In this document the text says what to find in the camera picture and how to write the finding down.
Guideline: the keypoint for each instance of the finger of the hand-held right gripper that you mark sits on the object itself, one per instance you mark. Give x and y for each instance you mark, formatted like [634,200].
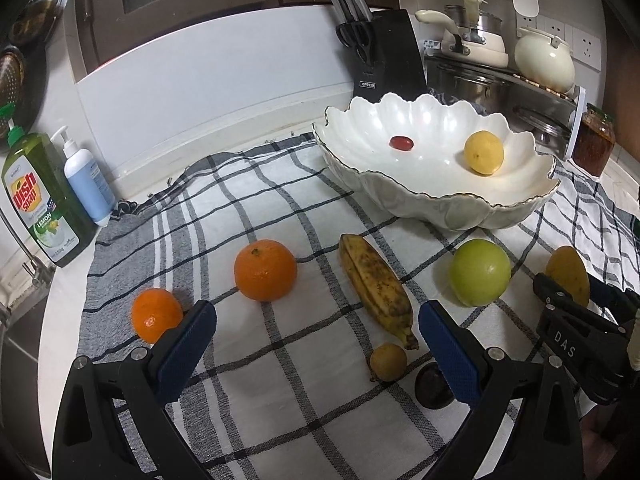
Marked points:
[547,292]
[607,295]

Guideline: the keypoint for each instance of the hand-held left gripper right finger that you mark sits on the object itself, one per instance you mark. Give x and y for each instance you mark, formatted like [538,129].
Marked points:
[450,355]

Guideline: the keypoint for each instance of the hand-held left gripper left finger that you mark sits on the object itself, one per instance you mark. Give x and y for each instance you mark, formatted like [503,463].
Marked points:
[185,345]

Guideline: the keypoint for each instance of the yellow mango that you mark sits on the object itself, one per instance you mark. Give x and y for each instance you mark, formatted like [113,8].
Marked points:
[567,270]

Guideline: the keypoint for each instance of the dark purple round fruit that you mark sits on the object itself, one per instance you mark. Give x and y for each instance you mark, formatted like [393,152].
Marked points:
[430,389]

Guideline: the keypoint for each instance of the small orange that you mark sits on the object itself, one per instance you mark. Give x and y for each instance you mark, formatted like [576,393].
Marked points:
[152,315]

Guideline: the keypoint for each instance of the small brown longan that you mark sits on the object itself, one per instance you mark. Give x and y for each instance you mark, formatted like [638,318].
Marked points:
[387,361]

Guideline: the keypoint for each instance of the spotted yellow banana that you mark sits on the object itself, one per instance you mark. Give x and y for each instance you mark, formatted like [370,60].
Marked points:
[375,285]

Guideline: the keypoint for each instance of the white scalloped bowl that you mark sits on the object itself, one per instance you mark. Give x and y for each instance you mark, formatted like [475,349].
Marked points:
[425,200]

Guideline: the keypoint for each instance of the green apple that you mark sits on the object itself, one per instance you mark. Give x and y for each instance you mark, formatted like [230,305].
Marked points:
[480,272]

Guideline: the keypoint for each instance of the large orange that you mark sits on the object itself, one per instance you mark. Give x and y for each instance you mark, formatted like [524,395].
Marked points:
[265,270]

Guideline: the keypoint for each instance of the black white checked cloth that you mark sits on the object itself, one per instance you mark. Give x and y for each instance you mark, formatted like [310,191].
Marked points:
[280,400]

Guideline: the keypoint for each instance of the glass jar of red sauce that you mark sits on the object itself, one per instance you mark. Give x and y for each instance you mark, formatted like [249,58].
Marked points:
[594,142]

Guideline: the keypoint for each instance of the yellow lemon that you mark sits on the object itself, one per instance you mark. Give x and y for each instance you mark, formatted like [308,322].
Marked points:
[483,152]

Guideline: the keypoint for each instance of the glass lid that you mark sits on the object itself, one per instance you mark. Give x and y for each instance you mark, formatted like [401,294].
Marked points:
[542,127]

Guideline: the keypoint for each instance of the steel faucet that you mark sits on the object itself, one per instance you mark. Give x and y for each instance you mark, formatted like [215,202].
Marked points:
[30,265]

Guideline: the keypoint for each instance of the metal kitchen rack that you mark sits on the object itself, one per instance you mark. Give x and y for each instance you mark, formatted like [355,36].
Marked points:
[575,110]

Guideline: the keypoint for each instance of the blue pump bottle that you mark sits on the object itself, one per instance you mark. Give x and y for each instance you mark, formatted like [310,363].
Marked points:
[90,185]

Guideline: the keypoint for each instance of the green dish soap bottle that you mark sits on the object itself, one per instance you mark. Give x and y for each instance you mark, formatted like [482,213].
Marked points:
[45,200]

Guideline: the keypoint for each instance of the wooden bead trivet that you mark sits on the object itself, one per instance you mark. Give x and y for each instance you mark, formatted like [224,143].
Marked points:
[547,90]

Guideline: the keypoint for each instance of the small red fruit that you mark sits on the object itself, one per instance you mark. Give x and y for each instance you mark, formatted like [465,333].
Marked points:
[401,143]

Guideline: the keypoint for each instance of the brown wooden panel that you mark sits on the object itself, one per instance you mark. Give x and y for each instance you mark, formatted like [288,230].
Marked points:
[622,75]

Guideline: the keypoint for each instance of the large steel pot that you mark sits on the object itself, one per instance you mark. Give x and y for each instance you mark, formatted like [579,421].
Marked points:
[465,82]

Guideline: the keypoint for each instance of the cream round lidded pot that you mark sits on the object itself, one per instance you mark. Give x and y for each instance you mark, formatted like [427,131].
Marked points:
[545,62]

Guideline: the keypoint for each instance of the cream saucepan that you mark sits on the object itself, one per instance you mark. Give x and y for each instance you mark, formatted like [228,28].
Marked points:
[480,52]

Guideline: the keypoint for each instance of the black knife block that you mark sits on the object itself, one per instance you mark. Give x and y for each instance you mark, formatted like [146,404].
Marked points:
[395,50]

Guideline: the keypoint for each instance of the metal colander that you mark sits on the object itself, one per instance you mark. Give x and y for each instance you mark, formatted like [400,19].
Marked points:
[12,85]

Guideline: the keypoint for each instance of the black kitchen scissors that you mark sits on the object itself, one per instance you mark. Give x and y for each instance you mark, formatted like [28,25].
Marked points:
[357,40]

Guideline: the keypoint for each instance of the metal steamer plate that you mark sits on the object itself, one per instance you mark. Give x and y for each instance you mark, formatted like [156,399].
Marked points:
[45,0]

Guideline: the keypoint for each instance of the white wall outlet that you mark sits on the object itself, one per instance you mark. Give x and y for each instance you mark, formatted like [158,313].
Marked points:
[525,22]
[587,47]
[554,26]

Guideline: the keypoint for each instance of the brown window frame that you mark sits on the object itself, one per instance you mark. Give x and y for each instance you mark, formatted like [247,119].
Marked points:
[100,35]

